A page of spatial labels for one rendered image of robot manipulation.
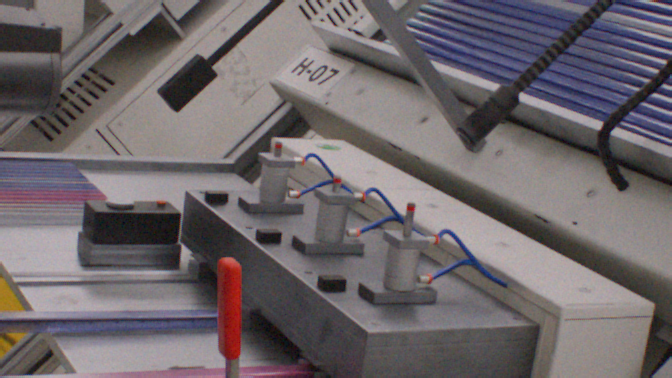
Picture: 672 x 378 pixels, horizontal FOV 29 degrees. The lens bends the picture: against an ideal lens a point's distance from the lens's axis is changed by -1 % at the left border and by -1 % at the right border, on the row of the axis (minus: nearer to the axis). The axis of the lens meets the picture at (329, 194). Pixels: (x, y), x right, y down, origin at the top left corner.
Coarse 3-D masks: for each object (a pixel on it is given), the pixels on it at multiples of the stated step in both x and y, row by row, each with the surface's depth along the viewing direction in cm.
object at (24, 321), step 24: (0, 312) 89; (24, 312) 90; (48, 312) 91; (72, 312) 92; (96, 312) 92; (120, 312) 93; (144, 312) 94; (168, 312) 95; (192, 312) 95; (216, 312) 96
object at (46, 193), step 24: (0, 168) 129; (24, 168) 131; (48, 168) 132; (72, 168) 133; (0, 192) 120; (24, 192) 122; (48, 192) 123; (72, 192) 124; (96, 192) 125; (0, 216) 114; (24, 216) 115; (48, 216) 116; (72, 216) 117
